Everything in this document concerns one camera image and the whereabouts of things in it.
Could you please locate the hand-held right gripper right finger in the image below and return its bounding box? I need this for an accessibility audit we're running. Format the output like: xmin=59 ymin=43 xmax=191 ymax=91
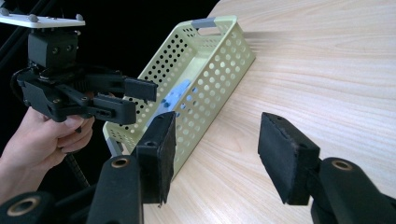
xmin=257 ymin=111 xmax=321 ymax=206

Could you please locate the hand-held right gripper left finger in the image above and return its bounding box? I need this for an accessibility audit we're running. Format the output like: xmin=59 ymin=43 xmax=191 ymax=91
xmin=135 ymin=111 xmax=177 ymax=205

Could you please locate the blue and grey glove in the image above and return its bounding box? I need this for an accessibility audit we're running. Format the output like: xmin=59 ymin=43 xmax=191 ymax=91
xmin=148 ymin=78 xmax=200 ymax=125

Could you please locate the pale green perforated plastic basket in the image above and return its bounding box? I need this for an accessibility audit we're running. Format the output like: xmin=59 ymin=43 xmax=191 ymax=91
xmin=102 ymin=15 xmax=257 ymax=182

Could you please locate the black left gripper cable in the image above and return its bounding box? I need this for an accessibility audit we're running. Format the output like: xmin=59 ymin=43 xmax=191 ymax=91
xmin=64 ymin=153 xmax=92 ymax=189

